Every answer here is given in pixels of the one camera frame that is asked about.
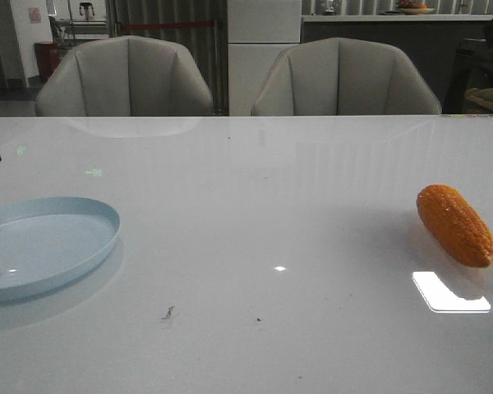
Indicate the fruit bowl on counter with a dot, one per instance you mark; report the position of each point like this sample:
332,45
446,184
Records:
409,7

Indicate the orange plastic corn cob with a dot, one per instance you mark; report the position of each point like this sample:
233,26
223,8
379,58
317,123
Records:
456,225

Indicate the dark armchair with cushion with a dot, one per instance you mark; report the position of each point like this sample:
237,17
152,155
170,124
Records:
472,68

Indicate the white cabinet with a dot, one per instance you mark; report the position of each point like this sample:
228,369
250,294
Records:
258,31

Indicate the metal barrier post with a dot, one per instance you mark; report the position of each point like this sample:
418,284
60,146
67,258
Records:
218,68

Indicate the red trash bin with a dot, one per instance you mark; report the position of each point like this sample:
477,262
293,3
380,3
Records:
47,57

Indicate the left beige upholstered chair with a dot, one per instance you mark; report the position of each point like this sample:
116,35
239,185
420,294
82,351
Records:
128,76

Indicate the beige upholstered chair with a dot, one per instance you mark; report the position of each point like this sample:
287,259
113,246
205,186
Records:
344,77
128,76

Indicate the light blue round plate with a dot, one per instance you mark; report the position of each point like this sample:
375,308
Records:
48,242

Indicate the grey counter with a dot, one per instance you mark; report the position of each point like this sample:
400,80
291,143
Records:
430,40

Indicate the right beige upholstered chair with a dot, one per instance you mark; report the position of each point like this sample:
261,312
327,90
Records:
344,77

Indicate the red barrier belt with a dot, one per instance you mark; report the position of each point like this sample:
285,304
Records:
167,26

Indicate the pink wall sign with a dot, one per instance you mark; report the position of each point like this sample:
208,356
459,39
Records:
34,15

